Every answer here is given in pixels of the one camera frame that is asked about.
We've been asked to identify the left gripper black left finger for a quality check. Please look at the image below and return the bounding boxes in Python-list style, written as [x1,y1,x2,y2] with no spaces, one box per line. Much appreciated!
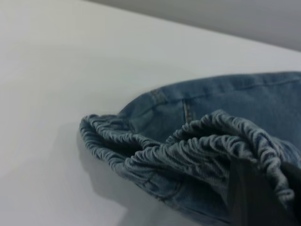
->
[227,157,301,226]

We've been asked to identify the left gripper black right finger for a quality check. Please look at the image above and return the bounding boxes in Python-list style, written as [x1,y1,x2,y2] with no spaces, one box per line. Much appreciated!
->
[281,161,301,212]

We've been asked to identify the blue denim jeans with print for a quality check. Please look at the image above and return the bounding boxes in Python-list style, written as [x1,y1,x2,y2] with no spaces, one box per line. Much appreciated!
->
[79,72,301,226]

